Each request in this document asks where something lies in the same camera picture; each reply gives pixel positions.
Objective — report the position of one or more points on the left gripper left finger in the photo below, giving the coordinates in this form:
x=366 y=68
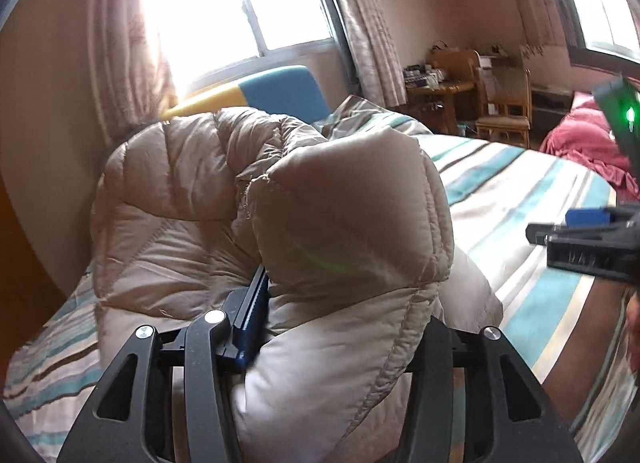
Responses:
x=128 y=416

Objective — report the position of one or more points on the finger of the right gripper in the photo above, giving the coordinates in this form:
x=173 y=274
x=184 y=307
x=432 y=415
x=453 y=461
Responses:
x=587 y=217

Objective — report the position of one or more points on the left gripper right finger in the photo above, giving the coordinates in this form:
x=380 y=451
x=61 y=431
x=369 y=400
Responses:
x=472 y=394

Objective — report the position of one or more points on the beige puffer down jacket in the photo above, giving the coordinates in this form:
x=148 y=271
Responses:
x=356 y=238

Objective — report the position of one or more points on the red blanket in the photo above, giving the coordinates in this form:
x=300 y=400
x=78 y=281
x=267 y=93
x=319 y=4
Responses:
x=584 y=137

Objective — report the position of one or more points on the striped bed duvet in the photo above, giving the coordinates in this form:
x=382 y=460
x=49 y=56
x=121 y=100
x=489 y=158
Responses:
x=569 y=328

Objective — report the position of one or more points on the wooden chair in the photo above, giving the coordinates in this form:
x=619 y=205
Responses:
x=506 y=109

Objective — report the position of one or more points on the wooden side table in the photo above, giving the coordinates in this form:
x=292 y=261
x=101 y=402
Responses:
x=449 y=96

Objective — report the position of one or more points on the brown wooden wardrobe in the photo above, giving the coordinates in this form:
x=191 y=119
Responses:
x=28 y=295

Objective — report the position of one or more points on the right beige curtain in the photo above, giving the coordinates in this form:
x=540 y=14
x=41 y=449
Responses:
x=374 y=52

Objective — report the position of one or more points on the beige curtain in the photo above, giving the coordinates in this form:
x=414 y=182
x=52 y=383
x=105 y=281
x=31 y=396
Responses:
x=129 y=74
x=374 y=52

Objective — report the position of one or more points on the grey yellow blue headboard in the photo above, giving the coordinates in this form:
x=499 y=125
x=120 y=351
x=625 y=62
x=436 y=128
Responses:
x=290 y=90

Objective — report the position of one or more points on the left beige curtain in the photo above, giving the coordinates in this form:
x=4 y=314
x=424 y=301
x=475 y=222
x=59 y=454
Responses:
x=129 y=74

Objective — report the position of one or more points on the window with frame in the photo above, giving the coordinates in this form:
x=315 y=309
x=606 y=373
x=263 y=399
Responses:
x=207 y=41

